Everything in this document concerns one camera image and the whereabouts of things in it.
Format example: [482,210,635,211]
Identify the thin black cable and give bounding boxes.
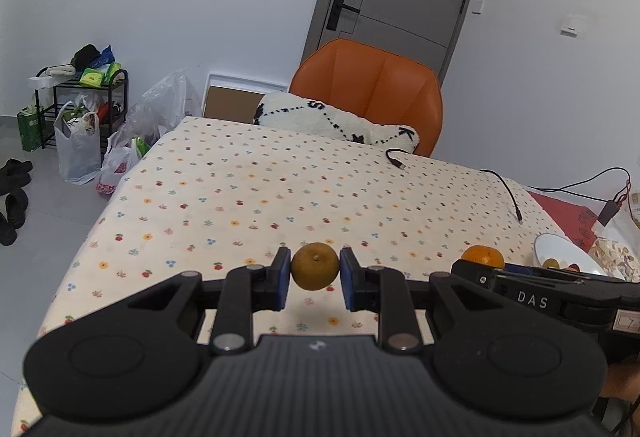
[527,167,632,206]

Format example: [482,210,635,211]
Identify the black power adapter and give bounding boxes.
[597,199,621,227]

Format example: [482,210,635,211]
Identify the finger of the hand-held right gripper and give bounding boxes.
[492,264,622,286]
[450,259,507,302]

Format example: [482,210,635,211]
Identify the clear snack bag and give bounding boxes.
[590,204,640,283]

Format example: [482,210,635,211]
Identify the orange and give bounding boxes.
[460,244,506,270]

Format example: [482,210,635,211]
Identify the white cushion with black pattern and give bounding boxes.
[252,92,420,152]

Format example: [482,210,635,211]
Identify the black metal rack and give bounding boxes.
[32,69,129,150]

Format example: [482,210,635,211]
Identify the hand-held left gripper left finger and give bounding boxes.
[125,246,293,358]

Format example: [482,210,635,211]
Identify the white plastic shopping bag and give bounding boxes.
[52,101,103,186]

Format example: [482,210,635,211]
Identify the black shoe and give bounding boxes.
[0,158,34,190]
[0,212,19,247]
[5,189,29,231]

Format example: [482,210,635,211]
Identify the clear plastic bag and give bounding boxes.
[125,72,189,144]

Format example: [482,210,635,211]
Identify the green box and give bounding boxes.
[16,104,48,152]

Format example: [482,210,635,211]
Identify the blue packet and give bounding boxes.
[90,46,116,68]

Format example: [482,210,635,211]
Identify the white framed board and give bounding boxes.
[201,72,290,122]

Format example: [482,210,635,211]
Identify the black item on rack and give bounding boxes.
[70,44,103,70]

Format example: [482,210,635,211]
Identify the black door handle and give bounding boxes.
[326,0,362,32]

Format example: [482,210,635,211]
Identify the white plate with blue rim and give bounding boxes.
[533,233,626,280]

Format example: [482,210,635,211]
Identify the orange leather chair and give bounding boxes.
[289,38,444,158]

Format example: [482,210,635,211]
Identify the red cloth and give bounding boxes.
[527,189,601,253]

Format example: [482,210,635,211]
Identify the red and white plastic bag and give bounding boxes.
[96,132,147,198]

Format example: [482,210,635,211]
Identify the person's right hand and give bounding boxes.
[601,360,640,401]

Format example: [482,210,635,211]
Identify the floral tablecloth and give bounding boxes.
[12,116,608,437]

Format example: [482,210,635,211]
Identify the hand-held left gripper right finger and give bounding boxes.
[339,246,505,358]

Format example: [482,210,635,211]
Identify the black cable with plug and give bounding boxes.
[480,169,524,224]

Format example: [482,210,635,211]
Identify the white cloth on rack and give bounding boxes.
[29,65,81,80]

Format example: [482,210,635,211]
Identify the white wall socket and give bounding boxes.
[560,14,591,37]

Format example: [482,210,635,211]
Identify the brown kiwi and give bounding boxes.
[291,242,340,291]

